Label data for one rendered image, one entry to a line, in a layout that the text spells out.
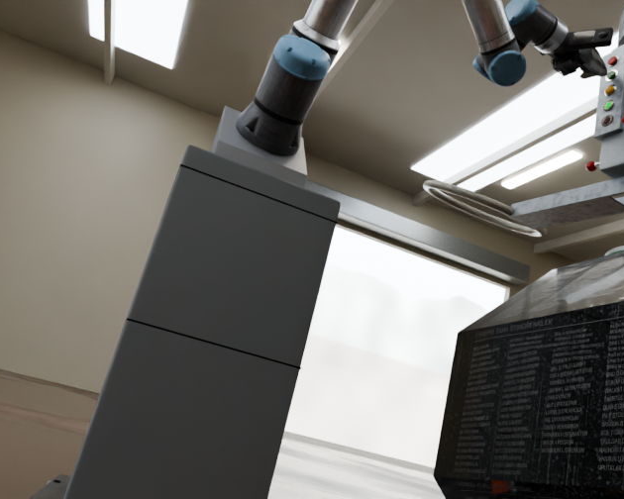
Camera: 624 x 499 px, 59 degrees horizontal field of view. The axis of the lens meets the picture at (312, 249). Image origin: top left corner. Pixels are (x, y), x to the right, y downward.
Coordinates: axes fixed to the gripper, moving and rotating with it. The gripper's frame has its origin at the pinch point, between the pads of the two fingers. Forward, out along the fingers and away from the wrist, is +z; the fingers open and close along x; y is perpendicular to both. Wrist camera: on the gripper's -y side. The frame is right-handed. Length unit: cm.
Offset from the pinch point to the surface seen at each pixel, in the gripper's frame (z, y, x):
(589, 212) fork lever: 17.6, 13.5, 35.1
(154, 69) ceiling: -75, 587, -253
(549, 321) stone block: -28, -14, 84
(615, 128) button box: 2.9, -2.7, 18.8
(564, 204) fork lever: 9.9, 16.8, 34.9
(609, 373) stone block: -31, -30, 95
